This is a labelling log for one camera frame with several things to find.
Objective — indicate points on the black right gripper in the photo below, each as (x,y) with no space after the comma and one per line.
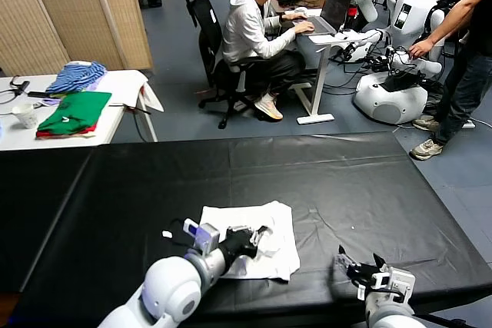
(365,274)

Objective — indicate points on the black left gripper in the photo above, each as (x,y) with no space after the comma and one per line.
(240,241)

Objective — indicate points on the white t-shirt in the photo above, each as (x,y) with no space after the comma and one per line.
(276,224)

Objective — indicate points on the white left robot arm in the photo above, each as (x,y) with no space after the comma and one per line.
(173,285)

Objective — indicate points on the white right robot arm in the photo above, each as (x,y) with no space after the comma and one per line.
(384,312)

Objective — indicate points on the standing person in dark clothes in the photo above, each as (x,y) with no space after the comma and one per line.
(465,82)

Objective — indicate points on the black table cover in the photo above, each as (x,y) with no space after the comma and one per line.
(115,189)

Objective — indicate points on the white standing desk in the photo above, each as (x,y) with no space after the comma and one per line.
(319,74)

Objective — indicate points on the white power strip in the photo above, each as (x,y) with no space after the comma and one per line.
(469,124)

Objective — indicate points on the white folding table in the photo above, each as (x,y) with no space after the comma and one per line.
(115,120)

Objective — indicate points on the seated man in white hoodie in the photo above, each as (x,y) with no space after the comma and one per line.
(246,32)

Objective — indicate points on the black office chair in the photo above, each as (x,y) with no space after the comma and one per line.
(209,36)

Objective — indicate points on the green folded shirt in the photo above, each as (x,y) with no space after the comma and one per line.
(77,111)

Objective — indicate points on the white computer mouse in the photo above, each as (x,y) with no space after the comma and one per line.
(300,10)

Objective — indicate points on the red folded shirt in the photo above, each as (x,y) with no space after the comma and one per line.
(57,134)

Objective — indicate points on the red cola bottle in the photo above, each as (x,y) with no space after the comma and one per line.
(350,13)

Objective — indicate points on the grey laptop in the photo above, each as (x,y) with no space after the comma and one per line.
(336,7)

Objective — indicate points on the blue striped shirt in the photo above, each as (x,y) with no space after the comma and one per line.
(77,76)

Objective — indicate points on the white humanoid robot on base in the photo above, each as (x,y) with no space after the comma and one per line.
(399,17)

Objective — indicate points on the black phone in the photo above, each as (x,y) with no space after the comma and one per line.
(38,95)

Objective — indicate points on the white paper cup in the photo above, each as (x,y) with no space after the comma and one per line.
(25,116)

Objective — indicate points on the woven wooden folding screen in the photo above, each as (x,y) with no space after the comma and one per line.
(69,17)

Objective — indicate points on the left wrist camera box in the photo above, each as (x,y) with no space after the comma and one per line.
(205,236)

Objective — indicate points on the black metal table frame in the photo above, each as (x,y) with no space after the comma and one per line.
(442,319)

